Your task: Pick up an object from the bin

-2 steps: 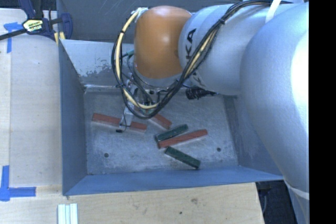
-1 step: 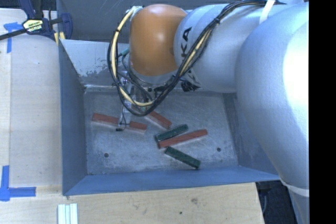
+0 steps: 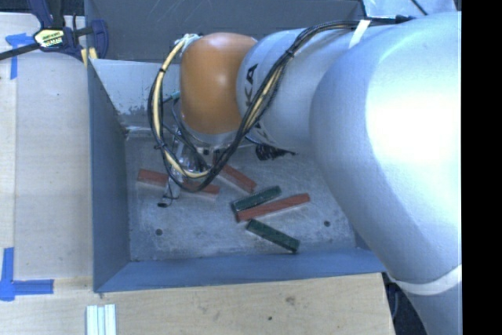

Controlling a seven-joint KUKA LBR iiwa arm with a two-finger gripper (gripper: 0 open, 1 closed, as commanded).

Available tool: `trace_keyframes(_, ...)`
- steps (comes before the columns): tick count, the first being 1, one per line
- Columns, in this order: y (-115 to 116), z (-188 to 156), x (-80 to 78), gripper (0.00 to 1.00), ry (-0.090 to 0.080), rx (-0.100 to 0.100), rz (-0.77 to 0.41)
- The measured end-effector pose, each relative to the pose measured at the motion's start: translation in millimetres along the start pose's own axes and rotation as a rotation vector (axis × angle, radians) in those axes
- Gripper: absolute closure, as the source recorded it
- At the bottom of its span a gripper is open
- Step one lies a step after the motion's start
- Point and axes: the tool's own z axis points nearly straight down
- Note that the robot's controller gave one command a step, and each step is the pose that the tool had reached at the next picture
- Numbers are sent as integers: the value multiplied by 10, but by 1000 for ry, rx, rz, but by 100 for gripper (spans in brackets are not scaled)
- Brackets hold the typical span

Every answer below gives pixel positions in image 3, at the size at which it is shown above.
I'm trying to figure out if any pale wood flat board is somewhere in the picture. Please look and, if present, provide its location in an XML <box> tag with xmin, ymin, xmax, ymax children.
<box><xmin>13</xmin><ymin>50</ymin><xmax>95</xmax><ymax>281</ymax></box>

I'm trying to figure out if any grey metal bin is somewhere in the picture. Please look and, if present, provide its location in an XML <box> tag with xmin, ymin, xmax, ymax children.
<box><xmin>82</xmin><ymin>0</ymin><xmax>388</xmax><ymax>294</ymax></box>

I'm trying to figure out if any dark green flat block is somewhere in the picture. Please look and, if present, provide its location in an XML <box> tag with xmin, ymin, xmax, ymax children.
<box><xmin>230</xmin><ymin>184</ymin><xmax>283</xmax><ymax>213</ymax></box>
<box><xmin>245</xmin><ymin>218</ymin><xmax>301</xmax><ymax>254</ymax></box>

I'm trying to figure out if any red-brown flat block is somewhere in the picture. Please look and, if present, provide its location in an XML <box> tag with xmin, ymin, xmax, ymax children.
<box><xmin>216</xmin><ymin>163</ymin><xmax>258</xmax><ymax>195</ymax></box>
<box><xmin>235</xmin><ymin>192</ymin><xmax>311</xmax><ymax>224</ymax></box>

